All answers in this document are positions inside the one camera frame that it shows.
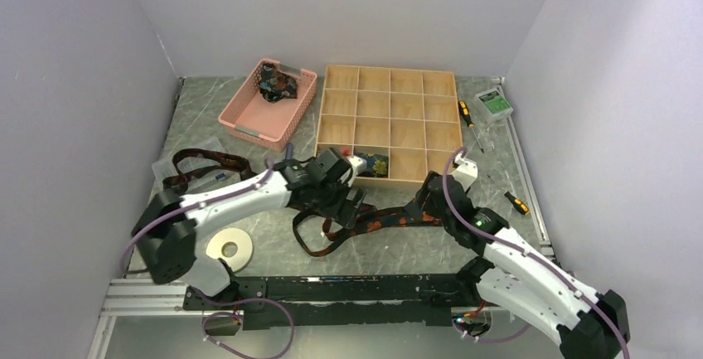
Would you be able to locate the red patterned dark tie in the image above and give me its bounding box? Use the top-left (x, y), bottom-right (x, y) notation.
top-left (162, 148), bottom-right (370, 257)

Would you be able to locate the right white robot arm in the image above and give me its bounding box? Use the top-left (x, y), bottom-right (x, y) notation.
top-left (416, 172), bottom-right (631, 358)

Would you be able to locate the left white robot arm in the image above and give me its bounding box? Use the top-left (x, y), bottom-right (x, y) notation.
top-left (129, 148), bottom-right (366, 309)

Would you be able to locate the white tape roll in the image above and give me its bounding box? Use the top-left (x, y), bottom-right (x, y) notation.
top-left (206, 227), bottom-right (254, 273)

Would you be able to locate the rolled blue yellow tie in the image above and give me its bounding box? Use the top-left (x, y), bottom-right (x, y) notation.
top-left (355, 153), bottom-right (389, 178)

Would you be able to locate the red blue screwdriver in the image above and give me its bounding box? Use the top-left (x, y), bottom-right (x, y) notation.
top-left (284, 143), bottom-right (294, 160)

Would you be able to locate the pink plastic basket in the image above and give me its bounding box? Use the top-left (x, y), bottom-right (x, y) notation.
top-left (217, 58), bottom-right (318, 152)

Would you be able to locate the wooden compartment tray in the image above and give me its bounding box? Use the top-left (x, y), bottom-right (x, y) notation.
top-left (315, 64), bottom-right (463, 189)

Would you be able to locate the small yellow black screwdriver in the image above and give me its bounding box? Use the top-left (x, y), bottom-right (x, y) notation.
top-left (487, 174), bottom-right (531, 216)

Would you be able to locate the crumpled floral tie in basket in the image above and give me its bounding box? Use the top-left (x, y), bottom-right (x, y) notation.
top-left (259, 62), bottom-right (298, 103)

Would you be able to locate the green white small box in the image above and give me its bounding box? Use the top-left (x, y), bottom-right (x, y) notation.
top-left (473, 86), bottom-right (513, 124)

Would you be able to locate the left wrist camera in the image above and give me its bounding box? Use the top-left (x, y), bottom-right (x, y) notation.
top-left (342, 148), bottom-right (367, 180)

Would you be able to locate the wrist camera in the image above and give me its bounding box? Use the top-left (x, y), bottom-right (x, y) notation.
top-left (342, 148), bottom-right (367, 180)
top-left (450, 154), bottom-right (478, 191)

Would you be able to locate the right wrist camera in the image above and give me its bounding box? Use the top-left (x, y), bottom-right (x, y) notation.
top-left (450, 154), bottom-right (478, 191)

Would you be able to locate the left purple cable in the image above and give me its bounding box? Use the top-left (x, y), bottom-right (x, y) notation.
top-left (120, 158), bottom-right (276, 273)

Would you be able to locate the purple cable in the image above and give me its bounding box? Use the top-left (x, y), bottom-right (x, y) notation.
top-left (442, 146), bottom-right (630, 359)
top-left (120, 158), bottom-right (276, 273)

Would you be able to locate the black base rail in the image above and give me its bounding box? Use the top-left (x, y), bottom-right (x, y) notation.
top-left (182, 274), bottom-right (483, 331)

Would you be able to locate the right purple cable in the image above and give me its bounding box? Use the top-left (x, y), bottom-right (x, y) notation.
top-left (442, 146), bottom-right (630, 359)

